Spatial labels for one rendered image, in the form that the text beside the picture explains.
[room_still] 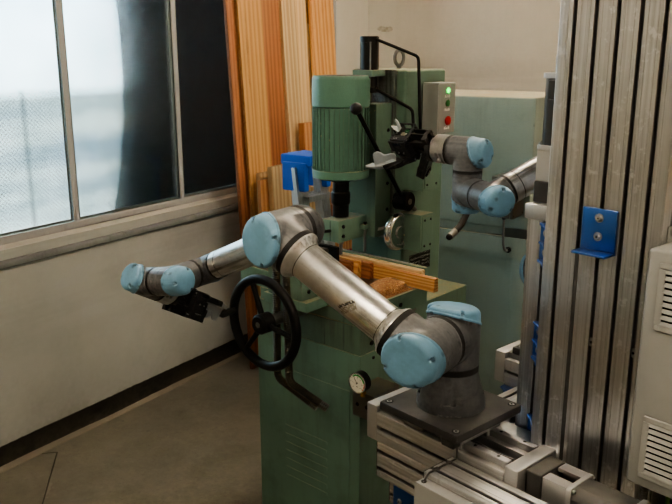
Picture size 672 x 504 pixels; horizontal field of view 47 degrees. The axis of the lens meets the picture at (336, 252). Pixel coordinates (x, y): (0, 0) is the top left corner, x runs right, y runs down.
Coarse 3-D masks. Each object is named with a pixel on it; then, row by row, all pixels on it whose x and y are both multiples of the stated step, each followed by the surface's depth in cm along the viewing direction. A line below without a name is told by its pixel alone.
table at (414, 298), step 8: (248, 272) 253; (256, 272) 250; (264, 272) 247; (368, 280) 236; (376, 280) 236; (264, 296) 235; (272, 296) 233; (400, 296) 222; (408, 296) 225; (416, 296) 228; (424, 296) 231; (280, 304) 231; (296, 304) 226; (304, 304) 224; (312, 304) 226; (320, 304) 228; (328, 304) 231; (400, 304) 222; (408, 304) 226; (416, 304) 229; (304, 312) 225
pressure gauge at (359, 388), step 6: (354, 372) 222; (360, 372) 220; (360, 378) 219; (366, 378) 219; (354, 384) 221; (360, 384) 220; (366, 384) 219; (354, 390) 222; (360, 390) 220; (366, 390) 221
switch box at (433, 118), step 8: (424, 88) 246; (432, 88) 244; (440, 88) 243; (424, 96) 246; (432, 96) 244; (440, 96) 244; (424, 104) 247; (432, 104) 245; (440, 104) 244; (424, 112) 248; (432, 112) 246; (440, 112) 245; (448, 112) 249; (424, 120) 248; (432, 120) 246; (440, 120) 246; (424, 128) 249; (432, 128) 247; (440, 128) 247
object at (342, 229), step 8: (352, 216) 245; (360, 216) 245; (328, 224) 241; (336, 224) 238; (344, 224) 240; (352, 224) 243; (336, 232) 239; (344, 232) 241; (352, 232) 244; (360, 232) 247; (328, 240) 242; (336, 240) 240; (344, 240) 241
